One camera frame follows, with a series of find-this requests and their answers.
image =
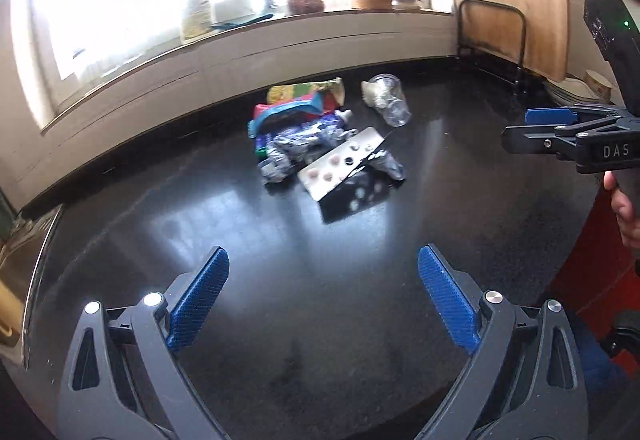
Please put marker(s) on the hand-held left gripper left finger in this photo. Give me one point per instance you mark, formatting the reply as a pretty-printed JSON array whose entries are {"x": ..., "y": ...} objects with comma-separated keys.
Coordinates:
[{"x": 200, "y": 290}]

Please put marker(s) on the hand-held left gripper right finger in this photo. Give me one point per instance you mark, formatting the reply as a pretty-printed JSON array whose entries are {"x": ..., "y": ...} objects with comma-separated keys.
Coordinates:
[{"x": 445, "y": 292}]

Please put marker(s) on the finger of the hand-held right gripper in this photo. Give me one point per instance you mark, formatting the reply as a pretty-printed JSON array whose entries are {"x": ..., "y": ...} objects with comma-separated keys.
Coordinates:
[
  {"x": 535, "y": 139},
  {"x": 547, "y": 116}
]

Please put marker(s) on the blue toothpaste tube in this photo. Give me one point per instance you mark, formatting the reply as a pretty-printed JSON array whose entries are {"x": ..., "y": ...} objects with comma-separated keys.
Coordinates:
[{"x": 305, "y": 135}]

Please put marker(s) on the person's right hand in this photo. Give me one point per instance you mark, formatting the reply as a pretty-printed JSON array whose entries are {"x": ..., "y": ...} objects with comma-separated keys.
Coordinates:
[{"x": 622, "y": 212}]

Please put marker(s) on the stack of white plates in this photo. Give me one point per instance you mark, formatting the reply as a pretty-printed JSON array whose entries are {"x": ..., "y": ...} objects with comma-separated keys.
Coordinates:
[{"x": 565, "y": 90}]

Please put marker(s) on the black metal rack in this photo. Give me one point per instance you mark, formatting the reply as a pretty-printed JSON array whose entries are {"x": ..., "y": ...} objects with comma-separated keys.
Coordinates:
[{"x": 520, "y": 20}]

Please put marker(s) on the red cloth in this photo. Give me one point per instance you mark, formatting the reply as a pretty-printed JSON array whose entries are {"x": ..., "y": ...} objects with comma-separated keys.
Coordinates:
[{"x": 595, "y": 265}]

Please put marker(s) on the crumpled silver foil wrapper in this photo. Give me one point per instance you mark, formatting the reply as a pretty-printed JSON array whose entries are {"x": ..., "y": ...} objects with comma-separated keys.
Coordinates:
[
  {"x": 387, "y": 165},
  {"x": 275, "y": 165}
]

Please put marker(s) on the clear plastic cup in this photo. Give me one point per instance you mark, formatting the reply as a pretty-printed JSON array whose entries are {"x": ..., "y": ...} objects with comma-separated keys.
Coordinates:
[{"x": 392, "y": 102}]

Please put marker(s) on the silver pill blister pack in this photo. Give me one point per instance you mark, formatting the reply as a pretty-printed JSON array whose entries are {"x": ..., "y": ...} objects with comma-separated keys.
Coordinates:
[{"x": 340, "y": 162}]

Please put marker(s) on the steel sink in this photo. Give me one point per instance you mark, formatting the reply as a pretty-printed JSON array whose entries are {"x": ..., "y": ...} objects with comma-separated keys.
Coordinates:
[{"x": 25, "y": 270}]

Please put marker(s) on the red blue snack packet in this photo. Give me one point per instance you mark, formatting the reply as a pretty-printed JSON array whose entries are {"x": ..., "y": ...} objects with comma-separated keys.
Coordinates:
[{"x": 282, "y": 112}]

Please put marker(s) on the yellow green snack packet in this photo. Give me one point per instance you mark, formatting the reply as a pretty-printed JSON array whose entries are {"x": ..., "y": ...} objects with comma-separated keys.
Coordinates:
[{"x": 305, "y": 91}]

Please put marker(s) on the brown woven bowl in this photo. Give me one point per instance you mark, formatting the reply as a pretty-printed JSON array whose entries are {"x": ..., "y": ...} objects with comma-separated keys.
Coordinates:
[{"x": 305, "y": 5}]

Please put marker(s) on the dark teal flat tray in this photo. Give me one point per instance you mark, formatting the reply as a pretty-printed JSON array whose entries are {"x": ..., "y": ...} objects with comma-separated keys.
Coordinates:
[{"x": 240, "y": 21}]

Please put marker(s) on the cooking oil bottle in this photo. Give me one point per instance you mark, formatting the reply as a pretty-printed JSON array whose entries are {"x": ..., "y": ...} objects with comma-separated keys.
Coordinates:
[{"x": 196, "y": 17}]

